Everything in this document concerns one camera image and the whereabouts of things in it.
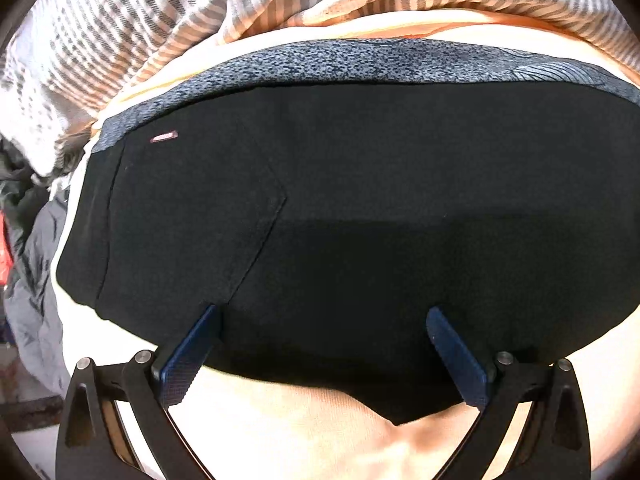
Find red cloth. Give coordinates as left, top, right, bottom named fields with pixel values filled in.
left=0, top=210, right=14, bottom=286

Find peach embossed bed blanket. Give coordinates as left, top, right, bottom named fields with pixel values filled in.
left=50, top=10, right=640, bottom=480

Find black pants with patterned waistband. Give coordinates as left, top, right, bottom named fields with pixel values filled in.
left=56, top=37, right=640, bottom=426

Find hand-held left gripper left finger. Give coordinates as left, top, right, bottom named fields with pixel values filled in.
left=55, top=304, right=221, bottom=480

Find grey white striped quilt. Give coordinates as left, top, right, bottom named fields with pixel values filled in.
left=0, top=0, right=640, bottom=177

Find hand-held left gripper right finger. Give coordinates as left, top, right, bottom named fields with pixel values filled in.
left=426, top=306, right=593, bottom=480

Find grey crumpled clothing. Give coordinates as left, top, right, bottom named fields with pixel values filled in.
left=0, top=140, right=72, bottom=386

